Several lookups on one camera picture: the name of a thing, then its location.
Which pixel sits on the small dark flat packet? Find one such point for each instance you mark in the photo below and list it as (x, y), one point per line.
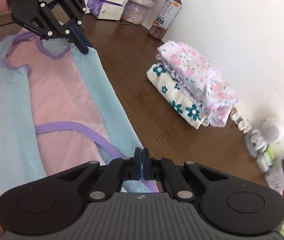
(123, 22)

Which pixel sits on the tea bottle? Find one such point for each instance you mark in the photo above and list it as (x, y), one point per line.
(167, 15)

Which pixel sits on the folded pink floral cloth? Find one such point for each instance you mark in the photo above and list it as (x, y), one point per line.
(197, 72)

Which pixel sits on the white robot-shaped speaker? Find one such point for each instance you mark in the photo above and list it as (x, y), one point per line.
(272, 131)

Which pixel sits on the pink blue purple mesh shirt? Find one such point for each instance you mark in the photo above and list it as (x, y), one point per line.
(57, 92)

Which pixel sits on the lilac textured vase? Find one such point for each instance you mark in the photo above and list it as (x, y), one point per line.
(142, 2)

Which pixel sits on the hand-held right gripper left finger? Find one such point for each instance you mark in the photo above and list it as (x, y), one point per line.
(138, 165)

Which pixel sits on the folded white teal-flower cloth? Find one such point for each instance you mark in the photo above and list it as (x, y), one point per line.
(172, 95)

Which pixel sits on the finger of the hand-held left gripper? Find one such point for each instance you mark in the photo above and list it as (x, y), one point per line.
(79, 45)
(75, 5)

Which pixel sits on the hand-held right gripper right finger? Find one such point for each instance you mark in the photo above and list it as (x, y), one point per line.
(146, 165)

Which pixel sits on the small green white box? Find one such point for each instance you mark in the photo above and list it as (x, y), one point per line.
(266, 158)

